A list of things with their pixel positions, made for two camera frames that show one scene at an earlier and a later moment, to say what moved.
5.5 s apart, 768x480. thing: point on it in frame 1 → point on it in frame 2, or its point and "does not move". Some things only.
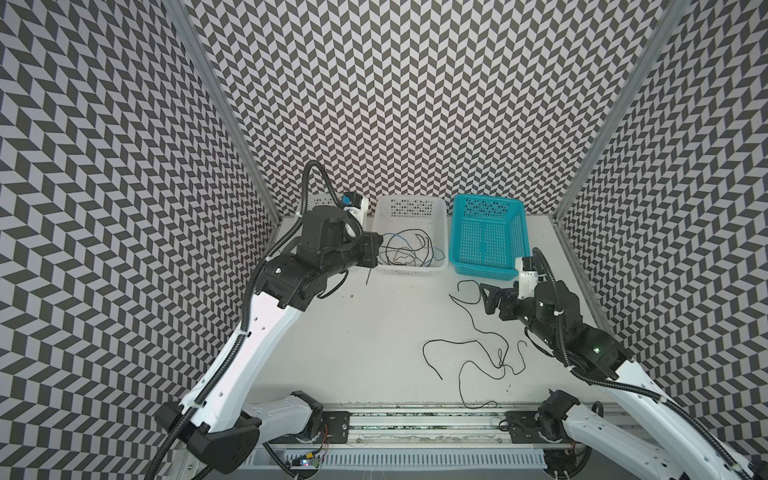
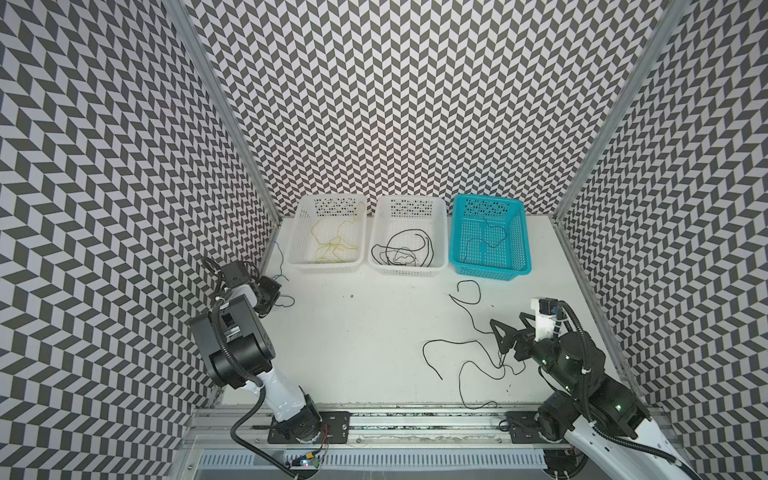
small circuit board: (309, 461) does not move
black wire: (460, 367) does not move
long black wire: (406, 230) does not move
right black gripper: (504, 300) → (527, 342)
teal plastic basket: (488, 233) does not move
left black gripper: (369, 242) → (270, 289)
